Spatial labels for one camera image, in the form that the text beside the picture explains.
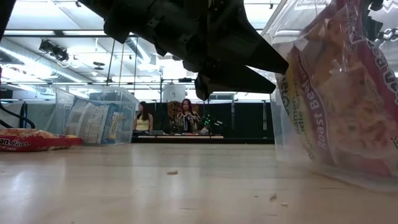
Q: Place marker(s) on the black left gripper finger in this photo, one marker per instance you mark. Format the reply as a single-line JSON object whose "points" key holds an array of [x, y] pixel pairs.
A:
{"points": [[252, 53], [230, 84]]}

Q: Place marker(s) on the clear plastic bin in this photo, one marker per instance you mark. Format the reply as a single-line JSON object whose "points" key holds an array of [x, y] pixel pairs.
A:
{"points": [[273, 124], [62, 102]]}

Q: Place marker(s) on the red Maruchan ramen pack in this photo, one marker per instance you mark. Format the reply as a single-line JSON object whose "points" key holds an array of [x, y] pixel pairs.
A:
{"points": [[367, 118], [311, 102], [31, 141]]}

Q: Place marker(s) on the blue Maruchan ramen pack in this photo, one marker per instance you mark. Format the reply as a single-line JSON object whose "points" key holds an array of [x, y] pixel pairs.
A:
{"points": [[87, 121], [111, 127]]}

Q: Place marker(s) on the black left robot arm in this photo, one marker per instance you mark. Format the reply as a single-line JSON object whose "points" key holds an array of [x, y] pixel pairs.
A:
{"points": [[124, 18]]}

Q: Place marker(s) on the black curtain partition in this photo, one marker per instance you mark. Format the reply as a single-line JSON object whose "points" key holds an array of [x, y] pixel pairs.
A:
{"points": [[245, 118]]}

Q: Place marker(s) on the background robot with green lights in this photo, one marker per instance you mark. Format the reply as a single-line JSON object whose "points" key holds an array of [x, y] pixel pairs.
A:
{"points": [[211, 124]]}

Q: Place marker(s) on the person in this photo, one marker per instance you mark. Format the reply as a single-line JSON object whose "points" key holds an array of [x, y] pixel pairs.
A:
{"points": [[187, 116], [143, 119]]}

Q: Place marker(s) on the white background box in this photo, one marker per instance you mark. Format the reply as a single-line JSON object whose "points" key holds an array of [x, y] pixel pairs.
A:
{"points": [[174, 93]]}

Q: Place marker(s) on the background work table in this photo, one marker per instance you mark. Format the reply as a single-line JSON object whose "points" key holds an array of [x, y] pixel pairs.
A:
{"points": [[174, 137]]}

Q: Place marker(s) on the small noodle crumb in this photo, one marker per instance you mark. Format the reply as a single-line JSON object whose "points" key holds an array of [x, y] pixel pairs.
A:
{"points": [[283, 204]]}

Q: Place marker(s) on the black ceiling spotlight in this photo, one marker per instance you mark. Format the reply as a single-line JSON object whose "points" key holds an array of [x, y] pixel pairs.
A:
{"points": [[54, 51]]}

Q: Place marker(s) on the black background rig frame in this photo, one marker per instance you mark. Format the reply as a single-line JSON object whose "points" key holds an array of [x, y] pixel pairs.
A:
{"points": [[161, 90]]}

